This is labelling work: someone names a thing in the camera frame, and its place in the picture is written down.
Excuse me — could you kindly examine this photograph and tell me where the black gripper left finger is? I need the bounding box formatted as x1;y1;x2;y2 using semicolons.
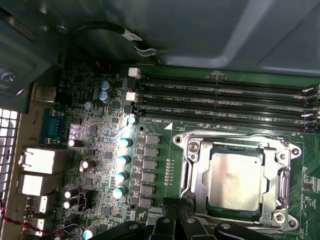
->
89;196;178;240

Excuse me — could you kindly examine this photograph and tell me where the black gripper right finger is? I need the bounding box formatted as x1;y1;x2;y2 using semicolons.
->
176;196;270;240

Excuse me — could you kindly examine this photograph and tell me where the silver CPU plate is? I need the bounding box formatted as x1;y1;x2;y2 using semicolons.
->
203;143;266;215

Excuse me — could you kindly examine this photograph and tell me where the metal socket cover frame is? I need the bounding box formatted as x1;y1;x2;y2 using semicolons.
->
188;138;283;221

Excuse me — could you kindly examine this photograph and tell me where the silver wire locking lever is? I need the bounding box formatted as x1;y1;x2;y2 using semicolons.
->
183;133;291;151
279;164;293;213

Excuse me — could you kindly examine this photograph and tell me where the CPU socket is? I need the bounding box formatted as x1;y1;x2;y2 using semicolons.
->
172;131;303;230

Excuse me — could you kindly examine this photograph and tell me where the black RAM slot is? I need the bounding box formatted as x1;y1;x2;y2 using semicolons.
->
126;91;320;120
123;104;320;132
126;80;320;108
128;67;320;98

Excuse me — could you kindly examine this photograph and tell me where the silver rear port block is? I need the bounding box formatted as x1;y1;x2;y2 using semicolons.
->
16;173;55;197
31;83;58;104
26;195;49;214
23;217;46;237
18;146;66;175

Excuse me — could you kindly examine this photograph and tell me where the green motherboard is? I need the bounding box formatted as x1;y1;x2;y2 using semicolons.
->
24;63;320;240

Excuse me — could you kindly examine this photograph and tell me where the blue rear port connector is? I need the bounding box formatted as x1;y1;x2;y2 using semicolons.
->
39;108;67;146

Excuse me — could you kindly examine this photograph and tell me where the black PC case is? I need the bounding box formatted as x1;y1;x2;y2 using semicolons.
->
0;0;320;240

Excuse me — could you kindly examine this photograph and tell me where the red black twisted wire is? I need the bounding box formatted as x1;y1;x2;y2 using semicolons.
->
0;214;62;237

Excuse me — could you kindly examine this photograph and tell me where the black cable with white tag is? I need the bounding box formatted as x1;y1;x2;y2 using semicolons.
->
68;21;161;57

